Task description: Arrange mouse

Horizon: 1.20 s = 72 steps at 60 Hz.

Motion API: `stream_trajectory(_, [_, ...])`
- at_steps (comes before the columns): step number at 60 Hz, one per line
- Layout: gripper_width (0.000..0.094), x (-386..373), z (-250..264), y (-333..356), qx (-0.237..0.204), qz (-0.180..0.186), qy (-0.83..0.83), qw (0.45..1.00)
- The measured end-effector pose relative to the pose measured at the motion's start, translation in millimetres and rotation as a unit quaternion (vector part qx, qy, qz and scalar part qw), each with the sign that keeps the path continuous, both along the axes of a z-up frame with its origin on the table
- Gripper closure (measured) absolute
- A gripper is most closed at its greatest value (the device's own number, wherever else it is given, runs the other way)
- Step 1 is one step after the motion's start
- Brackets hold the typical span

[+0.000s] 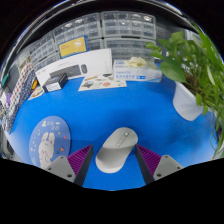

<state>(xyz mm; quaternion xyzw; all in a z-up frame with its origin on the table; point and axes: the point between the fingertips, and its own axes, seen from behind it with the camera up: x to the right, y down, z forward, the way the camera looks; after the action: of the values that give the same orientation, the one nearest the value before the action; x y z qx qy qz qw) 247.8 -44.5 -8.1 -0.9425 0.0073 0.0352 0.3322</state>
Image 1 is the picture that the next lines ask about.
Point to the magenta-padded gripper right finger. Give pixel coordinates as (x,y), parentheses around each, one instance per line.
(160,168)

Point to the white keyboard box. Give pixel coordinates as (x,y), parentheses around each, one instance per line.
(96,60)

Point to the small black box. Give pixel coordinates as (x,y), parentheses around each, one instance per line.
(55,83)

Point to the white and blue tissue box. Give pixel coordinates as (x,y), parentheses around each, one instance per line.
(136,72)

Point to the yellow card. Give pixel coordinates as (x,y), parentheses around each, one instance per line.
(73,46)

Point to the grey parts drawer cabinet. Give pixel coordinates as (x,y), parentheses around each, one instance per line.
(40,50)
(128,30)
(78,30)

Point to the green potted plant white pot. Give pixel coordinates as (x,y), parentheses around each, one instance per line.
(186,103)

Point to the white computer mouse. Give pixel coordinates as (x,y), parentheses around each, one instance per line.
(115,151)

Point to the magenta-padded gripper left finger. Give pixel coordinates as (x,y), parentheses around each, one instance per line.
(68,168)

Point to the sticker sheet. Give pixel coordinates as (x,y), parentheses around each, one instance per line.
(101,82)
(36,93)

